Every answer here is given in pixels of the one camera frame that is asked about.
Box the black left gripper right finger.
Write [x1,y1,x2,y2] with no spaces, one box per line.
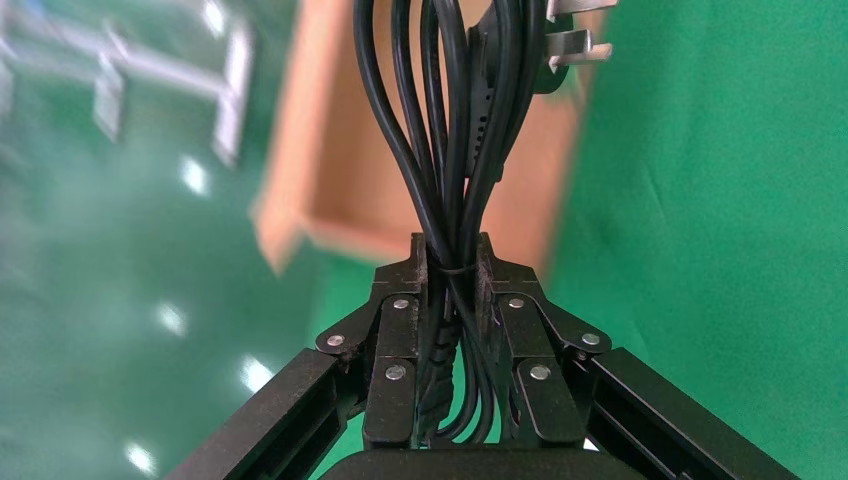
[473,231,800,480]

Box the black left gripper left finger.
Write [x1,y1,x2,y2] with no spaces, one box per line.
[165,231,429,480]

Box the black power cord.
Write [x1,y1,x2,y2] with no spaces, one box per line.
[352,0,619,446]

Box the open brown cardboard box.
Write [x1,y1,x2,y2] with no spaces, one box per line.
[250,0,607,278]

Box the green table cloth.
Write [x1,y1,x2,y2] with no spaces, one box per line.
[307,0,848,480]

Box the white metal frame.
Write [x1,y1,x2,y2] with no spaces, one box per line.
[0,0,258,168]

